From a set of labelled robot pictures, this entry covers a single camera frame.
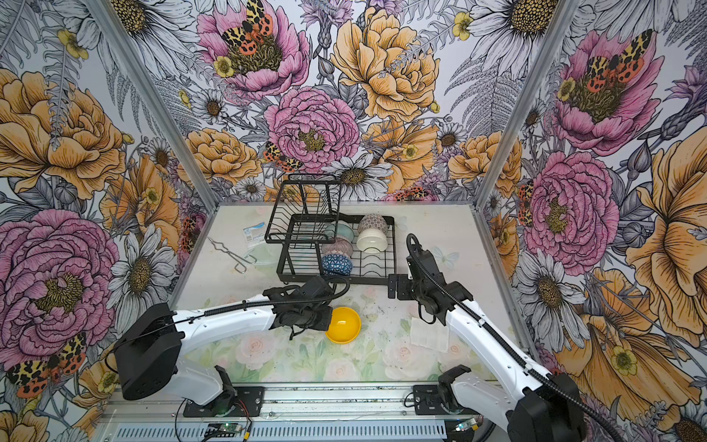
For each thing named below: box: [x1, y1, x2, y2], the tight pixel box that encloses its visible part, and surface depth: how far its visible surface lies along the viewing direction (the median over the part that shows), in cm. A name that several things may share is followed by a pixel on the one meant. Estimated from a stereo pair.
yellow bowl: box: [324, 306, 362, 345], surface depth 86 cm
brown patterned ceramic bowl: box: [357, 213, 388, 235], surface depth 111 cm
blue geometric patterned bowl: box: [322, 254, 354, 277], surface depth 101 cm
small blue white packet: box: [243, 221, 267, 247], surface depth 114 cm
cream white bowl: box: [356, 227, 388, 255], surface depth 106 cm
